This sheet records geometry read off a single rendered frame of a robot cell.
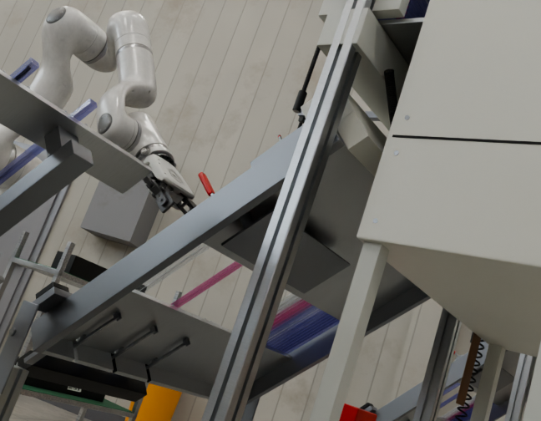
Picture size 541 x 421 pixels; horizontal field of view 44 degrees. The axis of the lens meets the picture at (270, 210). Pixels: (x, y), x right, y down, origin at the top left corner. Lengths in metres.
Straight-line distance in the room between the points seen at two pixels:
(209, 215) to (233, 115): 5.09
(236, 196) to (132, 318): 0.40
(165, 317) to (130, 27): 0.72
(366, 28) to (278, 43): 5.38
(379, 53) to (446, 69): 0.16
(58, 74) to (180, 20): 5.23
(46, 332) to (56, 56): 0.75
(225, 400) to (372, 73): 0.59
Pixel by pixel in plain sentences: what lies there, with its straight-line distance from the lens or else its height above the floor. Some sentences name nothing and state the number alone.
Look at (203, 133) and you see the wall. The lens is 6.25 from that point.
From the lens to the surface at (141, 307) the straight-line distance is 1.37.
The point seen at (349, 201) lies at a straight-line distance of 1.28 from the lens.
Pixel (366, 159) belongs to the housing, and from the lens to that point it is 1.12.
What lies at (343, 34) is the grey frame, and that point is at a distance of 1.13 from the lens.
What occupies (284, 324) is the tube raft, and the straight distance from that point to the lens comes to 1.62.
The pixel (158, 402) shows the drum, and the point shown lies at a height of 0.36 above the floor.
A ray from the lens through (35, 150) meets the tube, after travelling 1.09.
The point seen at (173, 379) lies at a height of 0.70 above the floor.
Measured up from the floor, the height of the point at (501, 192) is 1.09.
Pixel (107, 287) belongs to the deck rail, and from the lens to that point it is 1.26.
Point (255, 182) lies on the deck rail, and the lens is 1.12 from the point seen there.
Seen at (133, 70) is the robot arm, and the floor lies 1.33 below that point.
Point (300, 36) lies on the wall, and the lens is 6.48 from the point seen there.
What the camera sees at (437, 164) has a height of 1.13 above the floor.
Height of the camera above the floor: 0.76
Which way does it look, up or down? 14 degrees up
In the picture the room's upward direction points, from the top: 19 degrees clockwise
